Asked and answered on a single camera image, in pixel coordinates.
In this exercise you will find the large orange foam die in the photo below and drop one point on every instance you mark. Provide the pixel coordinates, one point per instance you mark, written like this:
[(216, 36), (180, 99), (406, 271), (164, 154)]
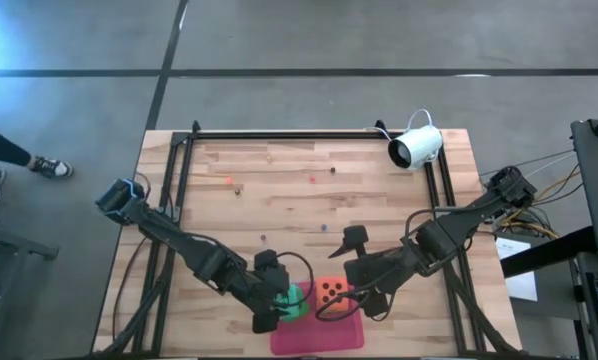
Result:
[(333, 295)]

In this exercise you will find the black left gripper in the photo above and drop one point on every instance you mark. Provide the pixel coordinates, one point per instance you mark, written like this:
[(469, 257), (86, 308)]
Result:
[(269, 285)]

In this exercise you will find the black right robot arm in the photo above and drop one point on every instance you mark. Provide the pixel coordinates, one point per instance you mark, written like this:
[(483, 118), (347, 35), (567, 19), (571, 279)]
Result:
[(459, 227)]

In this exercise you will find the person's leg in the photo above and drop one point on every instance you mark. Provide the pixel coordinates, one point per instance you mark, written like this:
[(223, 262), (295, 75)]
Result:
[(1, 147)]

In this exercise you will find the grey metal stand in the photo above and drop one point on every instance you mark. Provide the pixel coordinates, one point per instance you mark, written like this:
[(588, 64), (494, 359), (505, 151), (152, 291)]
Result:
[(19, 243)]

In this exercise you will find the black aluminium table frame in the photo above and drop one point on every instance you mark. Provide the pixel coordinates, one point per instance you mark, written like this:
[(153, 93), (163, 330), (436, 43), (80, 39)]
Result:
[(279, 135)]

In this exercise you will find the pink translucent tray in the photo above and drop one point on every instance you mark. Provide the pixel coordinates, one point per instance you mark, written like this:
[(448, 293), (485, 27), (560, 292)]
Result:
[(319, 340)]

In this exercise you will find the black cart beam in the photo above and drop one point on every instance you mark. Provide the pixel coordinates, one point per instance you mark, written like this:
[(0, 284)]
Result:
[(544, 255)]

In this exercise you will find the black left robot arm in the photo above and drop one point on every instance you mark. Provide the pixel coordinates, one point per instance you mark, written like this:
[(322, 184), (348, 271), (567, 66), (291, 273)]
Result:
[(199, 255)]

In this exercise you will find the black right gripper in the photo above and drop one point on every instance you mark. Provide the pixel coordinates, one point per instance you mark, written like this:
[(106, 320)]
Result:
[(374, 272)]

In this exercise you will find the large green foam die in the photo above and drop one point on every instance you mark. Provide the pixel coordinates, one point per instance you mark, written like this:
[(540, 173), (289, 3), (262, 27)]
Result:
[(299, 312)]

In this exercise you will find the white cylindrical camera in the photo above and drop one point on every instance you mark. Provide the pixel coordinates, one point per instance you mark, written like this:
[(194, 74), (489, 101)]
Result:
[(419, 145)]

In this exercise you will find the white paper sheet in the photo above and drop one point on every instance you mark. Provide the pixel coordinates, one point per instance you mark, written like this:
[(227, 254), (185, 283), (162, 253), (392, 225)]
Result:
[(521, 287)]

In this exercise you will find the large teal foam die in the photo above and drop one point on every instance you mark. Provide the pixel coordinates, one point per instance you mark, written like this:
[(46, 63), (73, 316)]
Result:
[(296, 292)]

